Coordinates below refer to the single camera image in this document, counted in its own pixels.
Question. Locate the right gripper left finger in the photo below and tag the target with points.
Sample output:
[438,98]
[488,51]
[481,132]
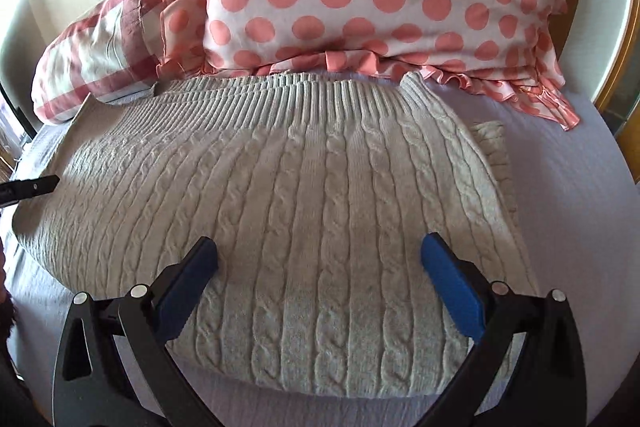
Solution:
[90,384]

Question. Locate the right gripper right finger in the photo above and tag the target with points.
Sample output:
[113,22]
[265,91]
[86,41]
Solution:
[525,367]

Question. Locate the beige cable-knit sweater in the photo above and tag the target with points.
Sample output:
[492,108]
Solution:
[317,193]

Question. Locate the red checked pillow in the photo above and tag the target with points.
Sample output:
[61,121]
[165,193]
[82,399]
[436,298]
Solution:
[110,53]

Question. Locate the lilac bed sheet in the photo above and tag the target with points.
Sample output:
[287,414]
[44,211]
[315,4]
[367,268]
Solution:
[578,208]

